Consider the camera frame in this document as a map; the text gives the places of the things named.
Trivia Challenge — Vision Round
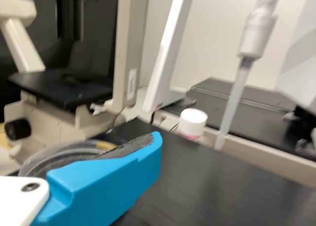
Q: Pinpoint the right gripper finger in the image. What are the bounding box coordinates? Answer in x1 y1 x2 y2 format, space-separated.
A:
31 131 163 226

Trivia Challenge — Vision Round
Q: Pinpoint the petri dish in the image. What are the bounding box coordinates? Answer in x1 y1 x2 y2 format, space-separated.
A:
18 139 124 180

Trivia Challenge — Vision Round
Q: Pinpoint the cream microscope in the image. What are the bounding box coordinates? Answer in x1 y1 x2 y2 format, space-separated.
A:
0 0 149 162

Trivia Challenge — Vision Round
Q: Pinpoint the black platform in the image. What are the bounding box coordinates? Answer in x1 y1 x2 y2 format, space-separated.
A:
186 78 297 113
4 119 316 226
158 101 316 162

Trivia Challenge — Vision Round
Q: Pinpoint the white-capped bottle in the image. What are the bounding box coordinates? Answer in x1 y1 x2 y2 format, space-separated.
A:
179 108 208 141

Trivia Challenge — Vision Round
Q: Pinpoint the white pipette stand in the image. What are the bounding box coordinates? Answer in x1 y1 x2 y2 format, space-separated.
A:
142 0 316 118

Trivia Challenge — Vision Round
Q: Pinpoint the pipette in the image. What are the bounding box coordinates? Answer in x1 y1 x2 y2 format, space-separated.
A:
213 0 279 151

